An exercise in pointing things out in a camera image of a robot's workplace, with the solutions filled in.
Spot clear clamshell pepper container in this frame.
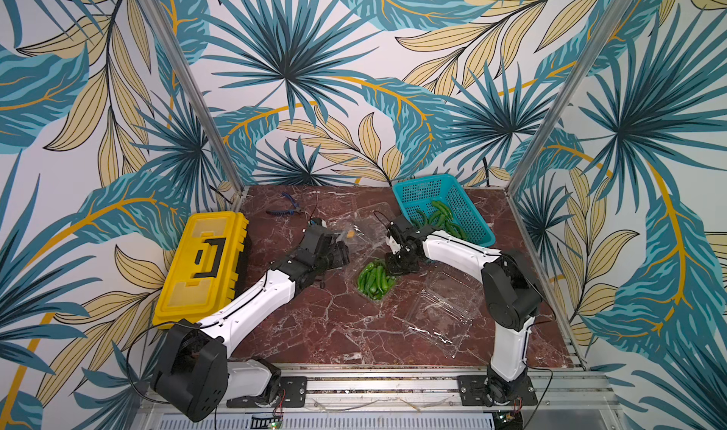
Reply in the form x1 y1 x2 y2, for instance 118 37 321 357
331 202 397 246
356 260 399 301

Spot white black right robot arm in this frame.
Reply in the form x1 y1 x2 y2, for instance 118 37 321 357
385 216 544 392

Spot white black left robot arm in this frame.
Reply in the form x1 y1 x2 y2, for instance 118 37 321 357
150 224 349 422

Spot green peppers in basket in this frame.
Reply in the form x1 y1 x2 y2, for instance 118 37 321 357
415 200 469 241

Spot teal perforated plastic basket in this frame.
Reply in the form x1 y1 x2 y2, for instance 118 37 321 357
393 174 495 248

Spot yellow plastic toolbox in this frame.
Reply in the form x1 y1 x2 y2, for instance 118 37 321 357
153 212 249 328

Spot white vented front panel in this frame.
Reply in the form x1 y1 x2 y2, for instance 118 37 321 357
146 412 495 429

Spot blue handled pliers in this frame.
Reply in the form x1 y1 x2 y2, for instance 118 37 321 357
266 192 304 217

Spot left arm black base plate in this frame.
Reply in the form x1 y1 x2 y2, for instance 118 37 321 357
226 376 308 409

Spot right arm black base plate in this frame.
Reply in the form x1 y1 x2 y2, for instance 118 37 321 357
456 372 538 407

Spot left aluminium frame post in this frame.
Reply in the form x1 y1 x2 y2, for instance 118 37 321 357
138 0 245 196

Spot aluminium frame post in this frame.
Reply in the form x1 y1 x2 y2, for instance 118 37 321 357
138 0 245 196
505 0 632 197

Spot right aluminium frame post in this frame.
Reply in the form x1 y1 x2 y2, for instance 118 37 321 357
505 0 632 197

